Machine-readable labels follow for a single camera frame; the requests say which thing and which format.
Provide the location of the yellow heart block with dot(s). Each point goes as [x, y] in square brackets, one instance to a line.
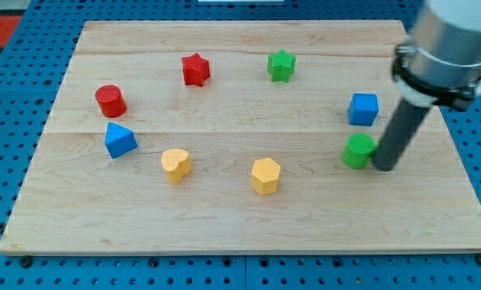
[176, 164]

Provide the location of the red star block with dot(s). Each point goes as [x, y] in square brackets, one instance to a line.
[195, 69]

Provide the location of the blue cube block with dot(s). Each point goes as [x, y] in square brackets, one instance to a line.
[363, 109]

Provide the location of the green cylinder block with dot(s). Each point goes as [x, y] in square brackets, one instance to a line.
[358, 150]

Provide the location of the blue triangle block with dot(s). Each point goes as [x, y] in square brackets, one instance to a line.
[119, 140]

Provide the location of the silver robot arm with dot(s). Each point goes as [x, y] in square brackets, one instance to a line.
[439, 63]

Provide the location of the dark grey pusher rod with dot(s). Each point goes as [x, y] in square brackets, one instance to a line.
[398, 134]

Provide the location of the wooden board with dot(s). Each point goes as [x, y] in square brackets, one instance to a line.
[76, 200]

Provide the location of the green star block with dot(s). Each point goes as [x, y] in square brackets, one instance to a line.
[281, 65]

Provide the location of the red cylinder block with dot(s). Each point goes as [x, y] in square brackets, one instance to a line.
[110, 101]

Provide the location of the yellow hexagon block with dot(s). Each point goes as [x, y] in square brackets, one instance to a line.
[265, 176]

